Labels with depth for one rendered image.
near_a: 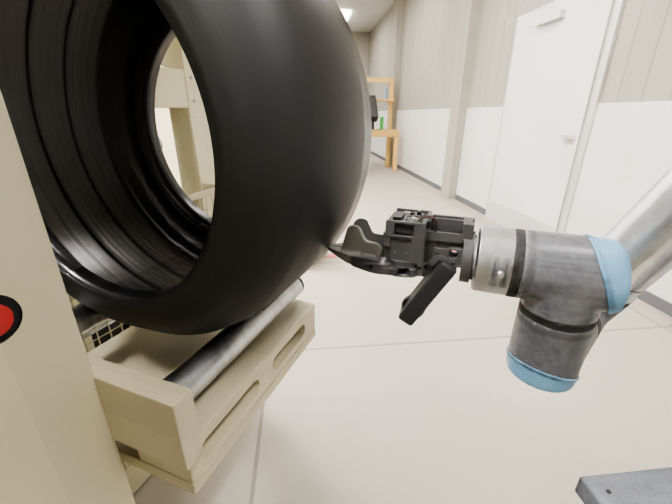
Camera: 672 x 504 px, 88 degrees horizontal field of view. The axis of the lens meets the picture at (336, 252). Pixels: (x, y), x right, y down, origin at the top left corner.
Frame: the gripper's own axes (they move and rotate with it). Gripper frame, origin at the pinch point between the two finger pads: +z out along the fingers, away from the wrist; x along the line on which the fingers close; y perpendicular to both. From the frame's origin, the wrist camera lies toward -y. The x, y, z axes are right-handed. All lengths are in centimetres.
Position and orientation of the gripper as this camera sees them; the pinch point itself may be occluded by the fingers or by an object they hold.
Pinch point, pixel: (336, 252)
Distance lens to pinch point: 54.9
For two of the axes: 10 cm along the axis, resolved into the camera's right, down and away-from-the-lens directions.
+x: -3.6, 3.5, -8.6
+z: -9.3, -1.3, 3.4
